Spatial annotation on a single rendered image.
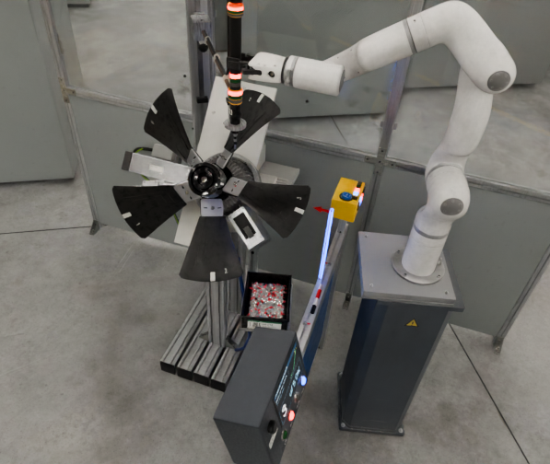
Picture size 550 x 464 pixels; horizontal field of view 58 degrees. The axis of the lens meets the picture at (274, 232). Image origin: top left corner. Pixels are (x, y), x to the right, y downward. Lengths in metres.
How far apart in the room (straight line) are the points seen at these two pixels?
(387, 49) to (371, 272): 0.79
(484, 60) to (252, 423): 1.00
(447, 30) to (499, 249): 1.44
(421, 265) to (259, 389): 0.87
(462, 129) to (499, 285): 1.39
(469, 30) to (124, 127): 1.94
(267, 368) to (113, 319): 1.85
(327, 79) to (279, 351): 0.72
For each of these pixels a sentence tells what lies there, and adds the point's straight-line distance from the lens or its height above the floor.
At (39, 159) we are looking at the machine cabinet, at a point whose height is 0.23.
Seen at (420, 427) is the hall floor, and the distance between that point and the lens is 2.62.
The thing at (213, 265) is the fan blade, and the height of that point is 0.97.
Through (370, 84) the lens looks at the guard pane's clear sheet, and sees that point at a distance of 2.20.
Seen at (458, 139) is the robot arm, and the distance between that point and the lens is 1.51.
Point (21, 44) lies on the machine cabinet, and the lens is 3.47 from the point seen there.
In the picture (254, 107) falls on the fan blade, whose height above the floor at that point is 1.41.
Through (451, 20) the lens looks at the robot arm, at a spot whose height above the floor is 1.83.
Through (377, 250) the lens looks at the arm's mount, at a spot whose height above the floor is 0.97.
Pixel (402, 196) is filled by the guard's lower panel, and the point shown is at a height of 0.82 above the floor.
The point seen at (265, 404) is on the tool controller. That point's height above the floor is 1.25.
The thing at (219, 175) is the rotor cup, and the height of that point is 1.24.
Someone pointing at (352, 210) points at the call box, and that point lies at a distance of 1.91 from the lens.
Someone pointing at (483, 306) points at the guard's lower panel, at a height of 0.25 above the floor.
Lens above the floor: 2.21
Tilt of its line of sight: 41 degrees down
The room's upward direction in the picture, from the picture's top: 4 degrees clockwise
